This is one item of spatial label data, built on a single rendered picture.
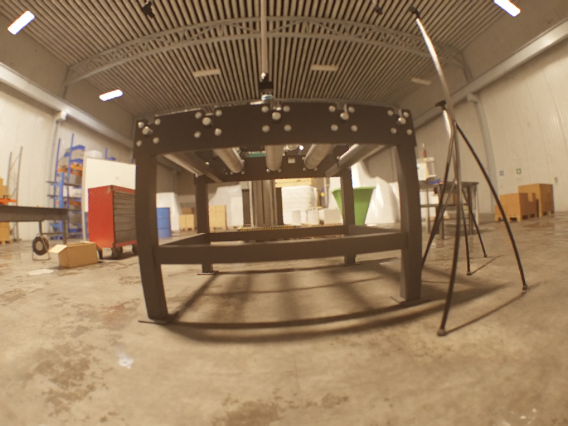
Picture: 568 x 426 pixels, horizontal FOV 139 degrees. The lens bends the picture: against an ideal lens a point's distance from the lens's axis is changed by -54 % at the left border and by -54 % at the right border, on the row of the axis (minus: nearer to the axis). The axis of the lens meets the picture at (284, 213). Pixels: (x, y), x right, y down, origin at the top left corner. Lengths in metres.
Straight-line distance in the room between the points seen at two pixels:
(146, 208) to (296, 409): 0.91
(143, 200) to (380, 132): 1.09
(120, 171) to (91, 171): 0.80
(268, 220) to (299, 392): 2.64
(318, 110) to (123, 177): 5.56
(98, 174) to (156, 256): 4.93
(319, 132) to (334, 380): 0.91
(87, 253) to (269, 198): 2.40
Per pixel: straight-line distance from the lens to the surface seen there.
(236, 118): 1.04
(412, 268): 1.14
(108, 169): 6.02
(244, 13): 10.54
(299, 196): 5.11
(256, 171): 1.91
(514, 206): 6.31
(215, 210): 10.09
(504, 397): 0.69
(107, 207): 3.22
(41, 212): 6.07
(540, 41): 11.14
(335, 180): 5.50
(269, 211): 3.08
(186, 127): 1.08
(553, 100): 11.05
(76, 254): 2.94
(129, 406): 0.69
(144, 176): 1.08
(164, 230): 6.97
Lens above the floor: 0.44
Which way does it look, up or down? 1 degrees up
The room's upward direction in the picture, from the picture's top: 3 degrees counter-clockwise
